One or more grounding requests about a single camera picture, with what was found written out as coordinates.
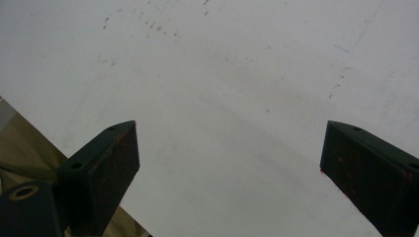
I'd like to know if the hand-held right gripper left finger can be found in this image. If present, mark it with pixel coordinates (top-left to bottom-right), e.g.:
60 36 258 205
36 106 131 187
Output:
53 119 141 237

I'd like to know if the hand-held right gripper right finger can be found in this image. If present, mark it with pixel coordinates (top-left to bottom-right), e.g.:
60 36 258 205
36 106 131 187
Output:
319 119 419 237

